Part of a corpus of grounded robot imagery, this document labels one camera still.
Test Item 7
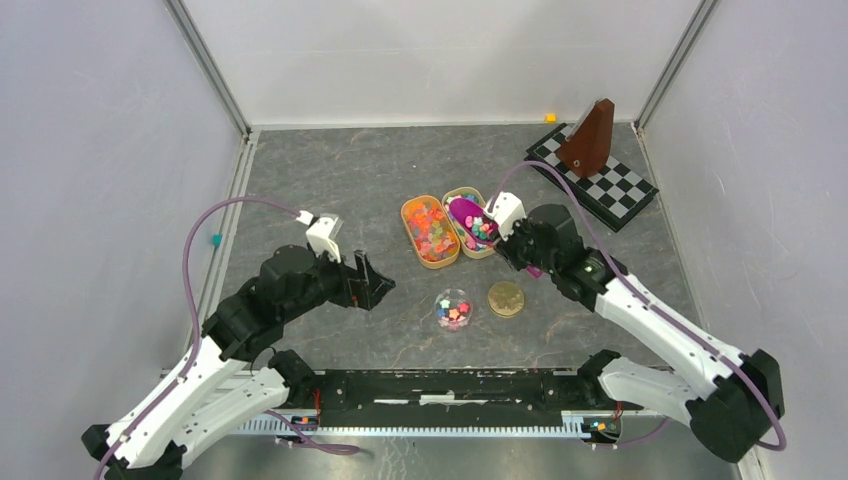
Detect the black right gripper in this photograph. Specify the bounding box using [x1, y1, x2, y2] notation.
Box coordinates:
[488, 213, 558, 275]

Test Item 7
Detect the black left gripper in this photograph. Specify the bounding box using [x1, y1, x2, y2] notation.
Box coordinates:
[283, 241, 396, 321]

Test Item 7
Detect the gold tin of star candies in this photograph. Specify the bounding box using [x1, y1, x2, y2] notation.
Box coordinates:
[442, 187, 494, 260]

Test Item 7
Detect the clear plastic round jar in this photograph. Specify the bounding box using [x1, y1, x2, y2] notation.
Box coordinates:
[434, 288, 474, 331]

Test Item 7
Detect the magenta plastic scoop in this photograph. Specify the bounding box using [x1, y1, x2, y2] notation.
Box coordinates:
[450, 198, 544, 278]

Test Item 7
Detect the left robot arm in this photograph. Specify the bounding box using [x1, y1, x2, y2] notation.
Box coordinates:
[82, 245, 396, 479]

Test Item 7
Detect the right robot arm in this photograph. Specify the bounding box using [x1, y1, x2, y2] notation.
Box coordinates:
[484, 195, 786, 463]

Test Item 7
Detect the gold tin of gummy candies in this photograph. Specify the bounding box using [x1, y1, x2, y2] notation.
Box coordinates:
[400, 195, 461, 270]

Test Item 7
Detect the gold round jar lid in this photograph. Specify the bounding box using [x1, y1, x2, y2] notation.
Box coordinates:
[487, 281, 526, 318]

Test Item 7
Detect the brown wooden metronome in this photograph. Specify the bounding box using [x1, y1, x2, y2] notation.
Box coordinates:
[555, 98, 615, 178]

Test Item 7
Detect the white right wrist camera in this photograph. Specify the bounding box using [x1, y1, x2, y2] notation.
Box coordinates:
[484, 192, 526, 240]

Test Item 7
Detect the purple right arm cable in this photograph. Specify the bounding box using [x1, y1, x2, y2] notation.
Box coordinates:
[486, 160, 788, 453]

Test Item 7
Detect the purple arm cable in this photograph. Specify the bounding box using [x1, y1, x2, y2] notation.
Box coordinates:
[92, 196, 314, 480]
[486, 160, 788, 453]

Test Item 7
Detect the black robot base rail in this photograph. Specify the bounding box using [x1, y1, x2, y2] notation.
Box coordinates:
[268, 367, 645, 431]

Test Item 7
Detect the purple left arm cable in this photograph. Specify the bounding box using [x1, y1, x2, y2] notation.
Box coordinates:
[92, 196, 314, 480]

